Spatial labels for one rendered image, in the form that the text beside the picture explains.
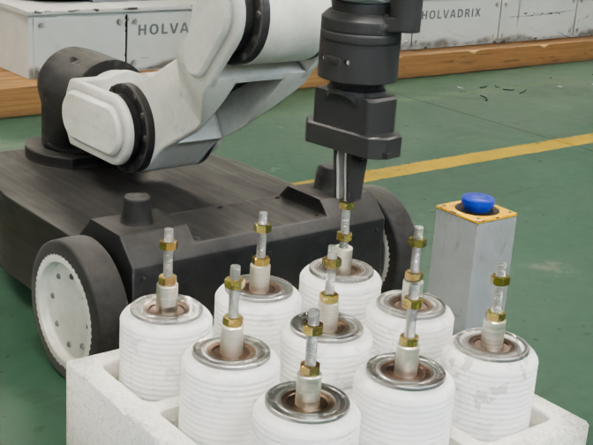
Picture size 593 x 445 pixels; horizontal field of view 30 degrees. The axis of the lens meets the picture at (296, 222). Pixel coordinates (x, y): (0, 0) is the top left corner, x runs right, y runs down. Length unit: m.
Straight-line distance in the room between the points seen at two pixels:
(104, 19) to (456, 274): 2.00
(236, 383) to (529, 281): 1.10
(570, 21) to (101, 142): 3.06
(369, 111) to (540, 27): 3.27
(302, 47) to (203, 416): 0.63
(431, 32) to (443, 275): 2.68
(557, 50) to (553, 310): 2.57
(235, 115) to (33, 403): 0.53
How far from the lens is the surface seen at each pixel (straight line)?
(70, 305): 1.54
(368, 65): 1.18
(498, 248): 1.35
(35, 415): 1.49
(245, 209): 1.68
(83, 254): 1.47
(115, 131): 1.72
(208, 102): 1.56
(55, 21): 3.11
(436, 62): 3.93
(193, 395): 1.05
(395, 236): 1.75
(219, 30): 1.47
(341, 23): 1.18
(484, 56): 4.11
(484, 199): 1.34
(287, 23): 1.47
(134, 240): 1.49
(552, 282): 2.06
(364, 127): 1.19
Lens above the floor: 0.71
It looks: 18 degrees down
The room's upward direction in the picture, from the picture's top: 4 degrees clockwise
